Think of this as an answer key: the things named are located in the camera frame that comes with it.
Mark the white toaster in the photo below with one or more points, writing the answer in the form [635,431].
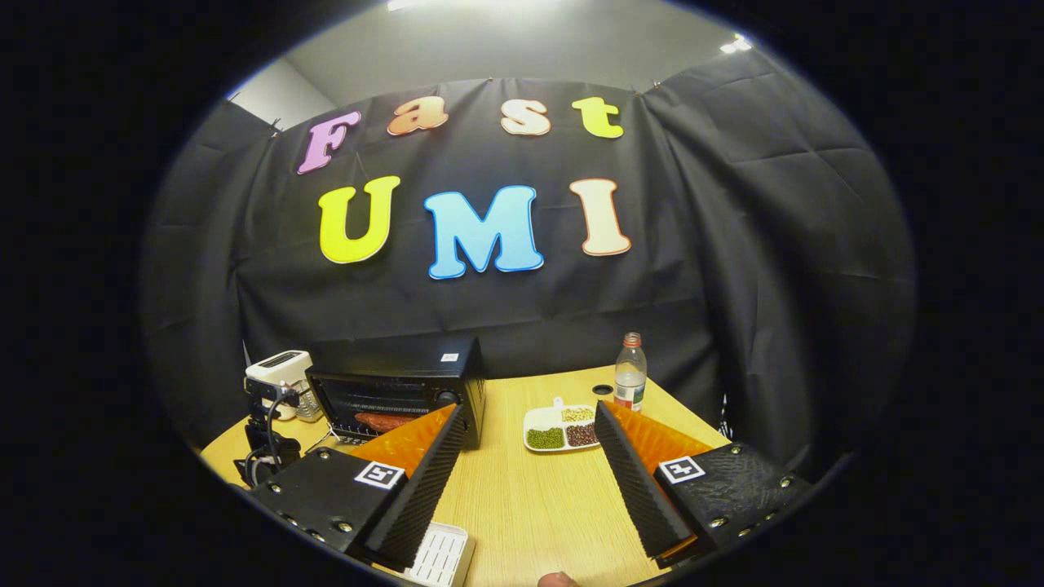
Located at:
[273,367]

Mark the red sausage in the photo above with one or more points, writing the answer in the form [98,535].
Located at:
[383,421]

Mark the large ceiling light panel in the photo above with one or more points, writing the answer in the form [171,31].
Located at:
[408,4]

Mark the white divided plate with beans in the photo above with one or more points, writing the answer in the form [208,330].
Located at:
[559,428]

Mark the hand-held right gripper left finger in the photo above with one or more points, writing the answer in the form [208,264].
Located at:
[424,489]

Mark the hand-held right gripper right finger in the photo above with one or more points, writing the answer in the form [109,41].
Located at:
[636,477]

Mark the white slotted tray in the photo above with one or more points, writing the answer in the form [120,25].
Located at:
[444,554]

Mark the black backdrop cloth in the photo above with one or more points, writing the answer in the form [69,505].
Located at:
[734,244]

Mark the black electric oven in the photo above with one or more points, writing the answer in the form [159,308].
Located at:
[391,363]

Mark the clear bottle with red label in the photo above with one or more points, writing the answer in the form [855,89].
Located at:
[630,383]

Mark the clear glass jar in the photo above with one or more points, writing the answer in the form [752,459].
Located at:
[310,405]

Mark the small ceiling light panel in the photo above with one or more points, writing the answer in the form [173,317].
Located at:
[734,45]

